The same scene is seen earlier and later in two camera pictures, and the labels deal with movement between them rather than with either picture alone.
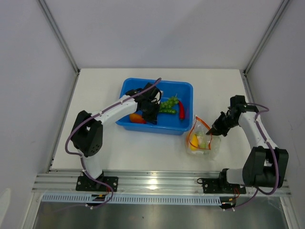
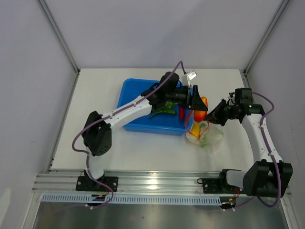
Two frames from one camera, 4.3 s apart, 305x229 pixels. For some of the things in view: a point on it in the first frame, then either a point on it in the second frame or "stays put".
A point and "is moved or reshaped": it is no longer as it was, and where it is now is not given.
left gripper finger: x=150 y=113 to x=198 y=103
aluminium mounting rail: x=141 y=181 stays put
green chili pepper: x=167 y=111 stays put
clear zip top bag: x=199 y=142 is moved or reshaped
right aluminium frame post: x=246 y=70 stays put
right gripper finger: x=213 y=132 to x=219 y=114
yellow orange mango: x=195 y=145 to x=196 y=129
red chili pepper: x=181 y=110 stays put
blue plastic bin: x=169 y=124 stays put
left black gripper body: x=151 y=102 to x=179 y=96
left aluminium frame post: x=49 y=16 stays put
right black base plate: x=216 y=186 stays put
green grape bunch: x=169 y=104 stays put
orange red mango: x=137 y=118 is moved or reshaped
